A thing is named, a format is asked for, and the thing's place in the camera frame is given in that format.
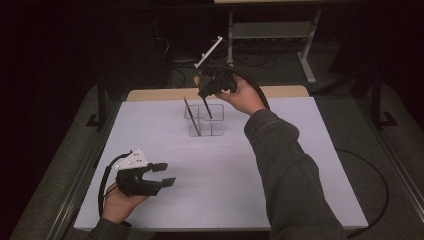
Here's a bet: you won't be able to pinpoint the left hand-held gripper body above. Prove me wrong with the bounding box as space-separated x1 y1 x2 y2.
114 148 165 198

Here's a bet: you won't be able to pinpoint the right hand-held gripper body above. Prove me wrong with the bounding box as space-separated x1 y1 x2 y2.
193 35 239 96

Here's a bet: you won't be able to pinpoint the round-tipped makeup brush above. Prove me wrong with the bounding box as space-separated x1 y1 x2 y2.
193 75 214 120

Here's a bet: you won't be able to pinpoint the black orange-ended makeup pencil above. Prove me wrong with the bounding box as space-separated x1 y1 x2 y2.
182 96 202 137

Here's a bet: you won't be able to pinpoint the clear plastic organizer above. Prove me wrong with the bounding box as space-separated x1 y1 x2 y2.
183 103 225 138

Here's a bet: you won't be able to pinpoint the person's left hand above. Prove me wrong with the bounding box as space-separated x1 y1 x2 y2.
101 181 150 225

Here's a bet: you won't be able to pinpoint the person's right hand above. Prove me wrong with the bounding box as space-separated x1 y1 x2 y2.
214 75 268 117

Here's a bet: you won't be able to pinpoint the white table board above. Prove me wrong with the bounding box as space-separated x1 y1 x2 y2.
73 96 370 232

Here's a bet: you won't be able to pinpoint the white metal stand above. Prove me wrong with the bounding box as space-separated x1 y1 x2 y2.
225 8 323 86

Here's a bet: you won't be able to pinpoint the black metal stand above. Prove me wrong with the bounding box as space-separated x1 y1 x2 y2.
369 70 399 130
85 77 110 130

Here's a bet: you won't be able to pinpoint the black floor cables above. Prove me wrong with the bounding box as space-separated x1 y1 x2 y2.
153 18 278 89

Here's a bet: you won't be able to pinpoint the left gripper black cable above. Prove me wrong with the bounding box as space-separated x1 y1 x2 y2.
97 151 133 221

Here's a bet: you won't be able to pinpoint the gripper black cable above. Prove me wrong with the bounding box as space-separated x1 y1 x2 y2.
97 151 133 221
213 64 390 240

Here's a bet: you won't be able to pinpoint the aluminium frame rail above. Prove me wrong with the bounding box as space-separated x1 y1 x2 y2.
44 99 122 240
353 96 424 216

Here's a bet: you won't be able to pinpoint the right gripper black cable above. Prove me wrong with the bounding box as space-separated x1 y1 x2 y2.
213 64 390 240

